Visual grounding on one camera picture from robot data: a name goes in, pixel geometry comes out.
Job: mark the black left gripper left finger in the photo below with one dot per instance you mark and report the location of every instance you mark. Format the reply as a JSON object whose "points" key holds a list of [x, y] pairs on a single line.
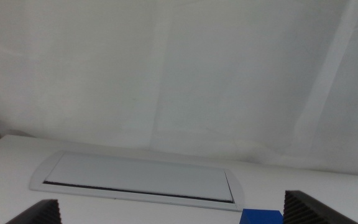
{"points": [[42, 214]]}

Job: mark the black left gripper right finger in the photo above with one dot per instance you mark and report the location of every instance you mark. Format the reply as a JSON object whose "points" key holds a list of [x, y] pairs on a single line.
{"points": [[306, 211]]}

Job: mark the blue cube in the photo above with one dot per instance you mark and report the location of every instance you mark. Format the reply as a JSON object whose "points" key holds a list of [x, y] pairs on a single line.
{"points": [[259, 217]]}

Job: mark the white curtain backdrop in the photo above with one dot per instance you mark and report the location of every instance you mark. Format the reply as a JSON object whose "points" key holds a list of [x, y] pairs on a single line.
{"points": [[166, 62]]}

